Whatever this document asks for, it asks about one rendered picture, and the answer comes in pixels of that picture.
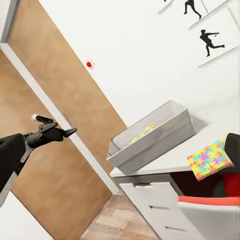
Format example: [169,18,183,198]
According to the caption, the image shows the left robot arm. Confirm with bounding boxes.
[0,114,77,207]

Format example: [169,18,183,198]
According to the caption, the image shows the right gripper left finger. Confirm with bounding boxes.
[0,133,26,193]

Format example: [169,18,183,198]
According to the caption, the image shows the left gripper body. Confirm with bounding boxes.
[33,128,64,147]

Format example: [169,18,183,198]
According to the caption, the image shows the jigsaw puzzle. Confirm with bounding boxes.
[132,125,157,142]
[186,137,234,181]

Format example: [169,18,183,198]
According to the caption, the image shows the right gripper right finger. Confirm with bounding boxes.
[224,133,240,173]

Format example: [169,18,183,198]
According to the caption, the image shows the toy box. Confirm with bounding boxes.
[106,100,196,176]

